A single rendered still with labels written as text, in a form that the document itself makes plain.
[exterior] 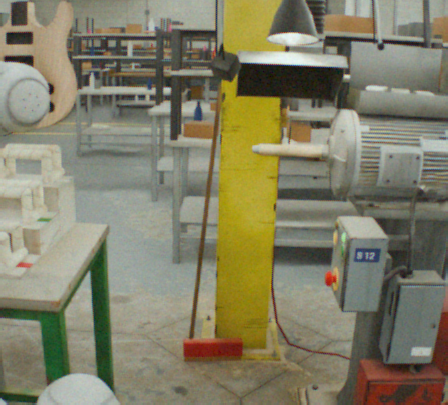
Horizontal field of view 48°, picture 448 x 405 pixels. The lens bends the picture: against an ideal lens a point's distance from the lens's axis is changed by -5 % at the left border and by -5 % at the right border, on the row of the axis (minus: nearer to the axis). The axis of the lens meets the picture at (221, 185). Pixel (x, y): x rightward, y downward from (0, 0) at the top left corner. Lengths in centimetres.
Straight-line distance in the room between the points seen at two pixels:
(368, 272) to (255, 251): 132
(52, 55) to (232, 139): 103
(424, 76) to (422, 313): 70
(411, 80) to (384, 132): 25
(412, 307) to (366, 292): 27
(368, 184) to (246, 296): 132
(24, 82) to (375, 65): 109
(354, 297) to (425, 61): 75
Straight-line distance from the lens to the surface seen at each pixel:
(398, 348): 162
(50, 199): 170
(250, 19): 237
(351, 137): 144
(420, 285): 155
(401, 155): 146
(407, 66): 165
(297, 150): 152
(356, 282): 131
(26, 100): 81
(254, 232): 252
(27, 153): 172
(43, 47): 170
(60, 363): 146
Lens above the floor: 154
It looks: 15 degrees down
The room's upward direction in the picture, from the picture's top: 2 degrees clockwise
